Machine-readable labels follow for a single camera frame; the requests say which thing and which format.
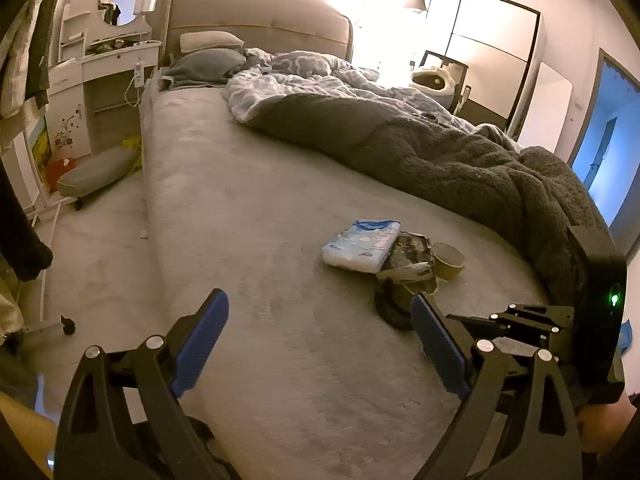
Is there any grey cushioned stool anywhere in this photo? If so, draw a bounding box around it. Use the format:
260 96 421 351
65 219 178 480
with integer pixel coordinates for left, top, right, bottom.
56 146 140 210

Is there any white dressing table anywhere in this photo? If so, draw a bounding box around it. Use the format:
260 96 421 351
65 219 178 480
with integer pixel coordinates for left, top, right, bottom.
46 0 162 160

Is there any small table lamp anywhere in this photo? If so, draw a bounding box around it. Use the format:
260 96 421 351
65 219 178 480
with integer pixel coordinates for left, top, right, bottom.
134 0 157 16

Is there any grey-green pillow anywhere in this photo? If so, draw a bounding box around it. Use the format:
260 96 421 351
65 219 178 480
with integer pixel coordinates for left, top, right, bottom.
160 48 262 90

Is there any person's right hand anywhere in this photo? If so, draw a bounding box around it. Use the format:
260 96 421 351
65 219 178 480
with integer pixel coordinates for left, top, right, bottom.
577 396 636 455

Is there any blue white patterned duvet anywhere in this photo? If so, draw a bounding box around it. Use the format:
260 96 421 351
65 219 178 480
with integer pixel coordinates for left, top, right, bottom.
224 48 522 153

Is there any blue white tissue pack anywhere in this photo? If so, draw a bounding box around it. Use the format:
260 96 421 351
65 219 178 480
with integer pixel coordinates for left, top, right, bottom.
322 220 400 274

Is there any sliding wardrobe door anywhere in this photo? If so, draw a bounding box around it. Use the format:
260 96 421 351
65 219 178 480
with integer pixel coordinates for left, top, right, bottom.
420 0 542 136

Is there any yellow picture book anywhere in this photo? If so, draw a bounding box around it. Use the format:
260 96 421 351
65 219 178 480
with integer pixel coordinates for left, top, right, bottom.
26 117 52 183

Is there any black hanging coat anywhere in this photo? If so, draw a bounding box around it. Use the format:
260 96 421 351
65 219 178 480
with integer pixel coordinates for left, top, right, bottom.
0 166 53 282

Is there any bed with grey sheet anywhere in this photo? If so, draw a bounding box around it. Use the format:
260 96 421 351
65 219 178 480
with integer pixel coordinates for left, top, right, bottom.
141 67 565 479

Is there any white baby bouncer seat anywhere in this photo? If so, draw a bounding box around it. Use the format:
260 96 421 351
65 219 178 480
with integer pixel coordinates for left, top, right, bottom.
410 50 472 115

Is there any red box on floor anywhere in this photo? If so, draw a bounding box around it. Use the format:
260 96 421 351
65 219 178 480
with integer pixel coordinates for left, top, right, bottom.
46 157 76 193

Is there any dark grey fleece blanket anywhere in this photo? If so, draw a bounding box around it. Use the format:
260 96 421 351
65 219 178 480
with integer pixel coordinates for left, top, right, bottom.
245 93 611 306

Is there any white charger with cable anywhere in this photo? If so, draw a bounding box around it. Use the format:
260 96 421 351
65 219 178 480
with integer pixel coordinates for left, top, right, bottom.
124 61 145 108

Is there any grey upholstered headboard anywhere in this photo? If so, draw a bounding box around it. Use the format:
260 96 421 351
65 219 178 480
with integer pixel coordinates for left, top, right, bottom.
148 0 352 66

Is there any dark green hanging garment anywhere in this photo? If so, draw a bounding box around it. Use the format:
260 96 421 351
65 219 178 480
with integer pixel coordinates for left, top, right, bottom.
25 0 58 108

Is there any beige pillow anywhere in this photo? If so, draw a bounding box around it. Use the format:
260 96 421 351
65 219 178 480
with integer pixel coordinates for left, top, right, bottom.
179 30 244 54

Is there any brown tape roll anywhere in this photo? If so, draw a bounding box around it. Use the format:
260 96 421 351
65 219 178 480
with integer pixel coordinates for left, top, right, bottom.
432 242 465 281

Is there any crumpled silver black wrapper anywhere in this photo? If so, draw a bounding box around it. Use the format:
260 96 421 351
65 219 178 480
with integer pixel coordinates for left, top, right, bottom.
373 232 437 332

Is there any white puffer jacket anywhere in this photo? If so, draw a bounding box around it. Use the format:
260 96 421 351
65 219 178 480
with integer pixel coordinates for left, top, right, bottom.
1 0 41 118

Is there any white clothes rack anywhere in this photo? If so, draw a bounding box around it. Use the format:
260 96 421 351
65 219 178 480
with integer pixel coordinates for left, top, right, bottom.
0 109 77 337

